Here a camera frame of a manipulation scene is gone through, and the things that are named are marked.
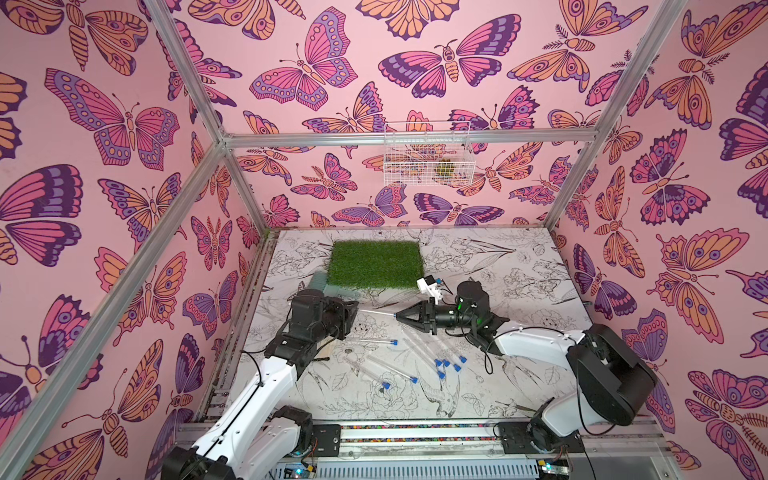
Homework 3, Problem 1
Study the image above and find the test tube blue stopper centre three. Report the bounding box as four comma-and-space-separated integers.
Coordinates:
434, 336, 467, 371

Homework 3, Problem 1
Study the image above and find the white wire basket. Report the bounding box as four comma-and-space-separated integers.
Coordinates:
381, 130, 476, 188

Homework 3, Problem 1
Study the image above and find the test tube blue stopper front-middle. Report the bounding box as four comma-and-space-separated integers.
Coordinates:
368, 357, 419, 384

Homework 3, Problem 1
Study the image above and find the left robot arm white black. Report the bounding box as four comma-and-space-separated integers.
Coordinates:
160, 289, 359, 479

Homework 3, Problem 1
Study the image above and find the test tube blue stopper left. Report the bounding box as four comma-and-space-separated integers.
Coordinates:
349, 338, 399, 346

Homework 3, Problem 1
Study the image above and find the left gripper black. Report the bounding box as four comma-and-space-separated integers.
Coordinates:
309, 297, 358, 345

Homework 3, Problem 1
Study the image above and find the green artificial grass mat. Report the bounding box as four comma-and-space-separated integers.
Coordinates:
327, 240, 425, 290

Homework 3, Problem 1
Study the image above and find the test tube blue stopper centre two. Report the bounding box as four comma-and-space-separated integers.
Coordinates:
415, 333, 451, 369

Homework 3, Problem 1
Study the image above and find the test tube blue stopper front-left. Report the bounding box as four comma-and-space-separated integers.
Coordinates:
345, 359, 391, 391

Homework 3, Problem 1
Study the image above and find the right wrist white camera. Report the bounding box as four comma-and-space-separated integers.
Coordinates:
417, 275, 444, 304

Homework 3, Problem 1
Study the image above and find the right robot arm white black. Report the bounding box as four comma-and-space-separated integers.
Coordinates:
394, 280, 658, 452

